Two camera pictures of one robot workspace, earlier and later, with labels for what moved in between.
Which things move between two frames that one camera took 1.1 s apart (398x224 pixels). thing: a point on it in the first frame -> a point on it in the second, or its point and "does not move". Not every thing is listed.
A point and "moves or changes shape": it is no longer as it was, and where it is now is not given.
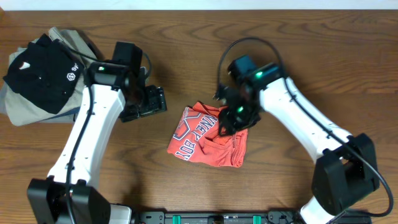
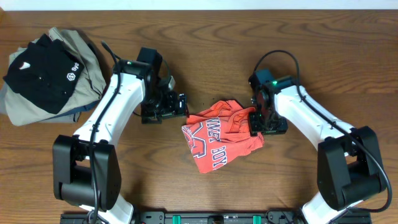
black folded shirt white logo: x=46 y=72 does not move
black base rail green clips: x=233 y=217 does not move
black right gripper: x=226 y=117 -> x=255 y=126
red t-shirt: x=198 y=137 moves or changes shape
